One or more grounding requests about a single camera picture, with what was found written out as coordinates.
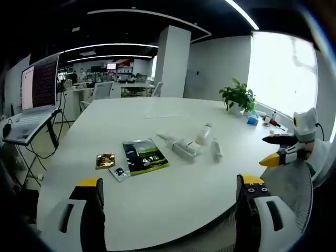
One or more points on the small silver skincare sachet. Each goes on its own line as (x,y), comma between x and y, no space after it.
(119,173)

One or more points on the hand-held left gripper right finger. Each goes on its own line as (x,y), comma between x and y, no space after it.
(258,210)

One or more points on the distant monitor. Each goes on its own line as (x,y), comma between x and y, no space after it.
(111,66)

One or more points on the green potted plant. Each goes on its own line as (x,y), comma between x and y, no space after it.
(239,97)

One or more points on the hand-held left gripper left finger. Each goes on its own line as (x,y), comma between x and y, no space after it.
(78,210)

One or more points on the clear skincare bottle white cap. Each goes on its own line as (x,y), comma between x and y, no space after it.
(204,134)

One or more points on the black laptop stand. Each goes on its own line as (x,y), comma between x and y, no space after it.
(51,131)

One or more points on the open laptop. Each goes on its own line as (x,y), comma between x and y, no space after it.
(39,86)

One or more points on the small white bottle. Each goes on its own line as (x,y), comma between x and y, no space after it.
(274,114)

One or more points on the person's right hand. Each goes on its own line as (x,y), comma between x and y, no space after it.
(308,151)

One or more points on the gold skincare sachet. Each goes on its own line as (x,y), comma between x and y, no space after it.
(105,161)

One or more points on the green black skincare packet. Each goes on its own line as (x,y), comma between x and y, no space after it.
(144,157)

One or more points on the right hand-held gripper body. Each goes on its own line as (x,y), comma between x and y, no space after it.
(305,126)

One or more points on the white office chair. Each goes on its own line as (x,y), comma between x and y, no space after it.
(103,90)

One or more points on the short grey skincare tube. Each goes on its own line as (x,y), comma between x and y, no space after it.
(217,150)

